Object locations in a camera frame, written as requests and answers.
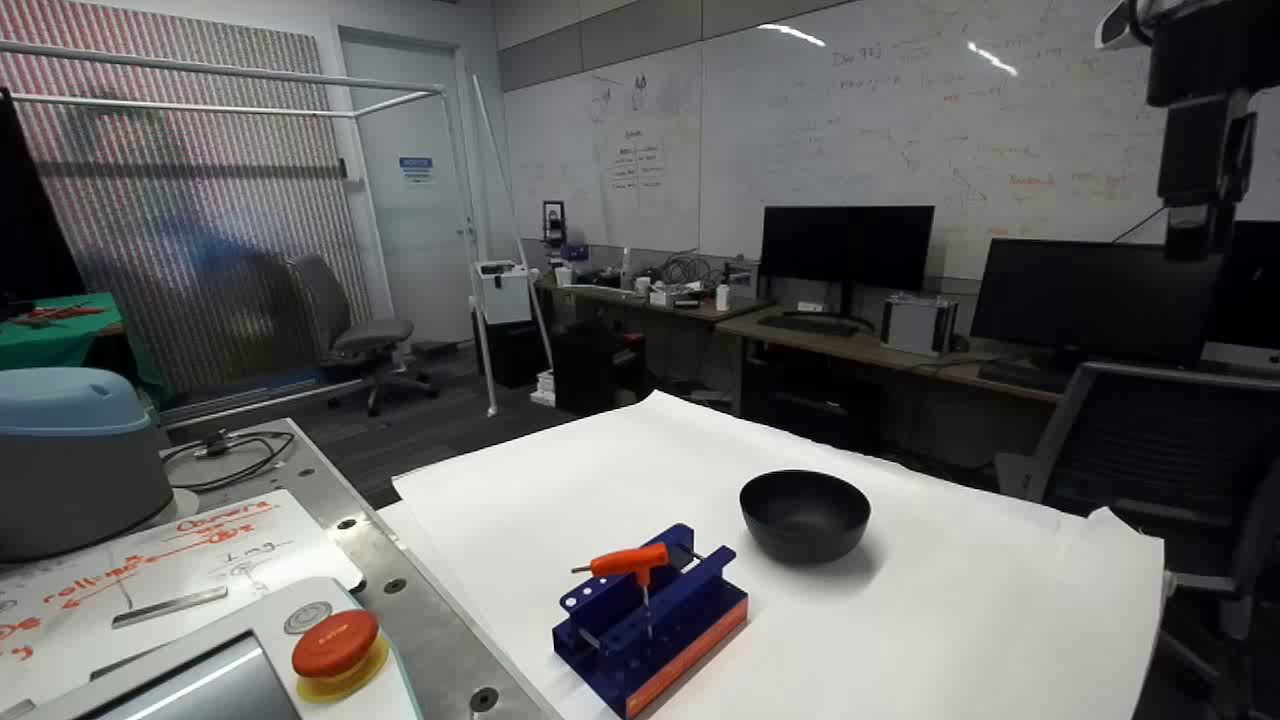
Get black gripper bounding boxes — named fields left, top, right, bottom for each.
left=1145, top=0, right=1280, bottom=263

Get orange handled screwdriver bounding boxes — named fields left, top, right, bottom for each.
left=567, top=536, right=681, bottom=640

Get black bowl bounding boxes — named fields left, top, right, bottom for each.
left=737, top=469, right=875, bottom=567

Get wide black monitor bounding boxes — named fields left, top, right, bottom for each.
left=968, top=237, right=1228, bottom=375

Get grey mesh office chair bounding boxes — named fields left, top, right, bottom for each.
left=1019, top=355, right=1280, bottom=720

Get white computer box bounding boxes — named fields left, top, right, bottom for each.
left=879, top=287, right=965, bottom=359

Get brown wooden desk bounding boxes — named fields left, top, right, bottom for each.
left=711, top=306, right=1072, bottom=464

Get small black monitor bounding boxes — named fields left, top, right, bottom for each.
left=756, top=198, right=939, bottom=320

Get white paper sheet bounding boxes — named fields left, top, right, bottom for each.
left=373, top=385, right=1171, bottom=720

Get cluttered long desk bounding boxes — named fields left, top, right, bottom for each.
left=537, top=261, right=779, bottom=417

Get blue tool rack orange base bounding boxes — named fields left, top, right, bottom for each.
left=547, top=519, right=750, bottom=720

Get white cart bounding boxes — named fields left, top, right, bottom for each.
left=464, top=257, right=559, bottom=421

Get white door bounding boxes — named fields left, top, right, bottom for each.
left=334, top=28, right=486, bottom=352

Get grey padded office chair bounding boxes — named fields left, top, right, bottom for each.
left=284, top=253, right=441, bottom=421

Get red emergency stop button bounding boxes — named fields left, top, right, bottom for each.
left=287, top=608, right=384, bottom=683

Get white control box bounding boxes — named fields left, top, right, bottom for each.
left=8, top=570, right=425, bottom=720

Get white board orange writing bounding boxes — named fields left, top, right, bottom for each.
left=0, top=482, right=367, bottom=715

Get grey device blue lid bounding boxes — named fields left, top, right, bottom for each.
left=0, top=365, right=175, bottom=562

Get green table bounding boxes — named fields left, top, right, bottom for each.
left=0, top=287, right=136, bottom=385

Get black screen panel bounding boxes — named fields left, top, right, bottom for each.
left=0, top=85, right=86, bottom=320

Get wall dispenser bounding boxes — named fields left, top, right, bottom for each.
left=537, top=195, right=573, bottom=253

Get metal base plate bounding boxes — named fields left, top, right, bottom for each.
left=157, top=417, right=563, bottom=720

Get metal frame bars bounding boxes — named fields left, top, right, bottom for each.
left=0, top=34, right=448, bottom=126

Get black cable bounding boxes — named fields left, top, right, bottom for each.
left=161, top=425, right=303, bottom=498

